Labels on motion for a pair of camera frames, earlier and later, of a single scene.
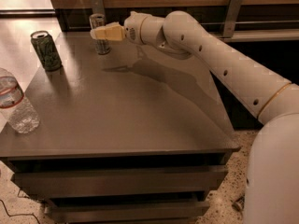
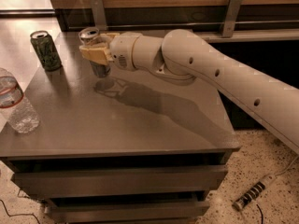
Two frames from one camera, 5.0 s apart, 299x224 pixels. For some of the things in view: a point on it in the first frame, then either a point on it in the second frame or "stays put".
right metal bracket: x=235 y=3 stays put
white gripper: x=133 y=28 to x=121 y=50
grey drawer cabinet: x=138 y=134 stays put
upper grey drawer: x=121 y=182 stays put
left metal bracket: x=97 y=5 stays put
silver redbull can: x=98 y=20 to x=90 y=35
